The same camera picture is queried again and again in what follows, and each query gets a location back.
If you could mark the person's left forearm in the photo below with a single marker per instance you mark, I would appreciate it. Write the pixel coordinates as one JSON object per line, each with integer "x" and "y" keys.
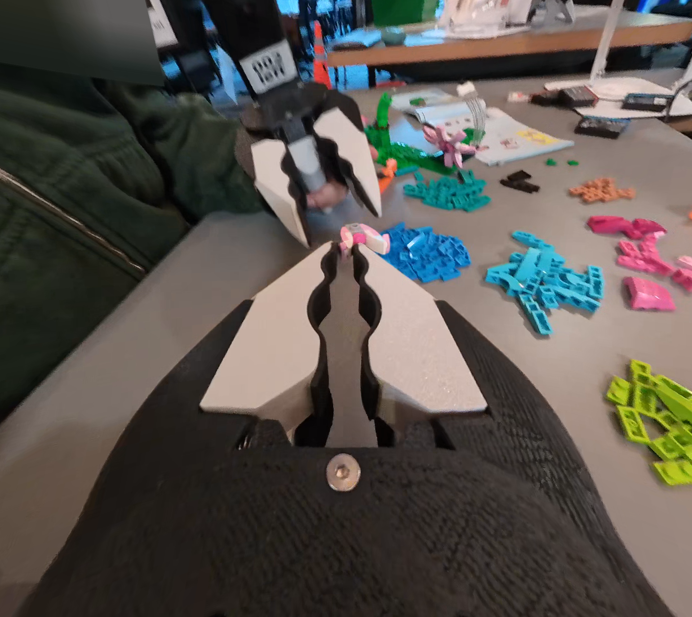
{"x": 184, "y": 152}

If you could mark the pink lego flower assembly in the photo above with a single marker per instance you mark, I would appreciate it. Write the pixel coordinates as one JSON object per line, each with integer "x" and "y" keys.
{"x": 370, "y": 240}

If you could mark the pile of coral lego pieces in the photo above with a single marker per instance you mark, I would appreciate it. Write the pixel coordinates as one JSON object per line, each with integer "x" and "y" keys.
{"x": 600, "y": 190}

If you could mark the orange traffic cone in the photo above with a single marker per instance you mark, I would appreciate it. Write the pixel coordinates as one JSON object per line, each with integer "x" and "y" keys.
{"x": 321, "y": 58}

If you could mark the pile of teal lego pieces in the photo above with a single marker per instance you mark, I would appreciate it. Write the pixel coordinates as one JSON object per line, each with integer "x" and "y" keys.
{"x": 448, "y": 193}

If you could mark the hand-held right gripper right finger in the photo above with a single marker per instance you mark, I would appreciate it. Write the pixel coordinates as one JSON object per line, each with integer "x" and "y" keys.
{"x": 421, "y": 357}

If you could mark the lego instruction booklet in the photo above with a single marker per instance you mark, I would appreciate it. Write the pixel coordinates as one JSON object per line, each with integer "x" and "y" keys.
{"x": 519, "y": 139}

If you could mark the small white packet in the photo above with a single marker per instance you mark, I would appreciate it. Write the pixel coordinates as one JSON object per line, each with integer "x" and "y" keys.
{"x": 517, "y": 96}

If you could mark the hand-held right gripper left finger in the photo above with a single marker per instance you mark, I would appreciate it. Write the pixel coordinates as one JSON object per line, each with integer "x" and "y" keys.
{"x": 259, "y": 357}

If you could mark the person's green jacket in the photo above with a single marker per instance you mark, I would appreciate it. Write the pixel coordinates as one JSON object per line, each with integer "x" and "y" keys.
{"x": 65, "y": 228}

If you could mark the green lego plant model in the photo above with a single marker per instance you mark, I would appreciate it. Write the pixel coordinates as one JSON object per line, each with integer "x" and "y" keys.
{"x": 403, "y": 152}

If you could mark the pile of lime lego pieces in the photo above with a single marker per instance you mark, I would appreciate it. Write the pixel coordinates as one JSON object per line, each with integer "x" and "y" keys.
{"x": 659, "y": 411}

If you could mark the pile of light blue lego pieces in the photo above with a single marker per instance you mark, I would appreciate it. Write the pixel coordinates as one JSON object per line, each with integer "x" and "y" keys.
{"x": 546, "y": 282}

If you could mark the white piece with clear strands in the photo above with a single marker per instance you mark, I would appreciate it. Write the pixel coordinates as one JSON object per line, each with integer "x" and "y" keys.
{"x": 469, "y": 88}

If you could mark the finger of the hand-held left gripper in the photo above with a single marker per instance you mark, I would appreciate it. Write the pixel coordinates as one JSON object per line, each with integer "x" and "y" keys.
{"x": 273, "y": 179}
{"x": 351, "y": 158}

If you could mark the group of black lego pieces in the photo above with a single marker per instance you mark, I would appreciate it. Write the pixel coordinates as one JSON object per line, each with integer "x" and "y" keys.
{"x": 520, "y": 182}

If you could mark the person's left hand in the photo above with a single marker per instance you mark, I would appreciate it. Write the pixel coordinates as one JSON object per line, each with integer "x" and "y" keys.
{"x": 327, "y": 198}

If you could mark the grey bowl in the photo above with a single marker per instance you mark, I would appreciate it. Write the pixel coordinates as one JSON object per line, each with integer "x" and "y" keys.
{"x": 393, "y": 35}

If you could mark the mauve lego flower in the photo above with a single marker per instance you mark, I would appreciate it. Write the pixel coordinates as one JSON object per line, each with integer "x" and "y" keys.
{"x": 448, "y": 144}

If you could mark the pile of magenta lego pieces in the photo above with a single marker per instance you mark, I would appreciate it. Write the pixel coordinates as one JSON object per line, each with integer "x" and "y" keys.
{"x": 643, "y": 255}

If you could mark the wooden-edged table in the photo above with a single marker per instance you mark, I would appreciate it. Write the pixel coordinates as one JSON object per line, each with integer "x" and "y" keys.
{"x": 513, "y": 41}

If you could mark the black device with red label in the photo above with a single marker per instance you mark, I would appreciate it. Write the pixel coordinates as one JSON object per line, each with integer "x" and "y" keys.
{"x": 567, "y": 97}

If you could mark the black device with blue label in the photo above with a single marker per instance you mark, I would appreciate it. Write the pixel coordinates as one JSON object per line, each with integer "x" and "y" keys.
{"x": 601, "y": 126}
{"x": 646, "y": 102}

